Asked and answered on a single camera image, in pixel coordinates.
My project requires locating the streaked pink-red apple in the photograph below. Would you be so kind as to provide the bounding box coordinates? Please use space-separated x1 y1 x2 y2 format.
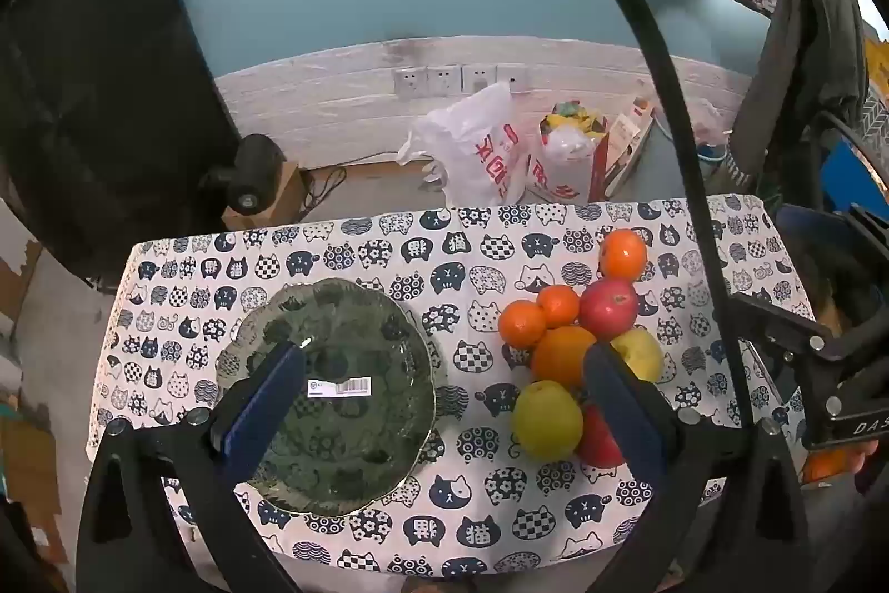
578 279 640 342

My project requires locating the person's right hand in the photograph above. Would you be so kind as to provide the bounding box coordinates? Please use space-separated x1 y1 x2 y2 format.
802 446 880 486

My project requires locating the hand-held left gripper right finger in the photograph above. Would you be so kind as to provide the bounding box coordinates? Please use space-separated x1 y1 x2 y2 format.
582 343 813 593

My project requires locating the black cable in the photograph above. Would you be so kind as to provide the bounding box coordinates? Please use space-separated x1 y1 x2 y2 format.
510 0 758 427

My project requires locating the brown cardboard box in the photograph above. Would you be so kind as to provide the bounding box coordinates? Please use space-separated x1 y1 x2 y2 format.
0 405 67 566

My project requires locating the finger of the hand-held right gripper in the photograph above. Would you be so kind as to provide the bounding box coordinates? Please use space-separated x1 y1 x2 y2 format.
776 204 889 271
731 291 838 378

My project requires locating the small mandarin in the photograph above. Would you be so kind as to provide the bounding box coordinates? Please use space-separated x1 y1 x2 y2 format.
498 300 548 350
536 285 581 330

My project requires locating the yellow-green pear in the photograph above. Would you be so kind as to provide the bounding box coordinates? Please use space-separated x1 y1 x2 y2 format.
610 327 666 384
512 380 585 462

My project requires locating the grey hanging garment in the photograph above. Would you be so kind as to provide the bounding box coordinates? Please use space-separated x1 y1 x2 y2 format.
732 0 869 191

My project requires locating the medium orange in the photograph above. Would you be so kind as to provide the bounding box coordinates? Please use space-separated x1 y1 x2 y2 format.
598 228 649 281

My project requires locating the cat-print tablecloth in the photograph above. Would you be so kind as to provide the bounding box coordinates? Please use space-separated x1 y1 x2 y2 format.
87 193 817 576

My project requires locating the large orange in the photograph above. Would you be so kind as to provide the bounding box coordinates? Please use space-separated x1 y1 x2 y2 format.
531 325 598 389

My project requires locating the red box with items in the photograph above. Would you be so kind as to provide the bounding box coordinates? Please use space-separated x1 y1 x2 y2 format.
528 99 612 205

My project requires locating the black cylindrical speaker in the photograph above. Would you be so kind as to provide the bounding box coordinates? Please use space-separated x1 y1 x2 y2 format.
201 133 286 215

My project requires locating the green glass plate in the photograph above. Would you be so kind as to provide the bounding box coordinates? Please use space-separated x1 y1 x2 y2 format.
215 279 438 516

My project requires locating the printed cardboard carton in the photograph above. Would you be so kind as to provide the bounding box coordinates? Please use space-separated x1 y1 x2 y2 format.
604 96 655 198

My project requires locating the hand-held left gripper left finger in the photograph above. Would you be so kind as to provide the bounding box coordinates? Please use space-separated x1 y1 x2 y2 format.
75 341 307 593

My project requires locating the white plastic bag red print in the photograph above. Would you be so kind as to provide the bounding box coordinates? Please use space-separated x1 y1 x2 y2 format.
397 82 529 205

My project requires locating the small cardboard box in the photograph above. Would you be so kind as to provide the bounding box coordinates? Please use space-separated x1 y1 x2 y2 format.
222 161 310 231

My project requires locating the bright red apple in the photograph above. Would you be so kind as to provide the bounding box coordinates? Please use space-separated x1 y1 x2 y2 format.
575 404 630 469

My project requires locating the black power cord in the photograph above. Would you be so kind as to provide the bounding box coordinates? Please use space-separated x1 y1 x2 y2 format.
304 166 348 212

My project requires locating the black board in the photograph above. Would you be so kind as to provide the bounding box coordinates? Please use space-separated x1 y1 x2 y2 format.
0 0 244 281

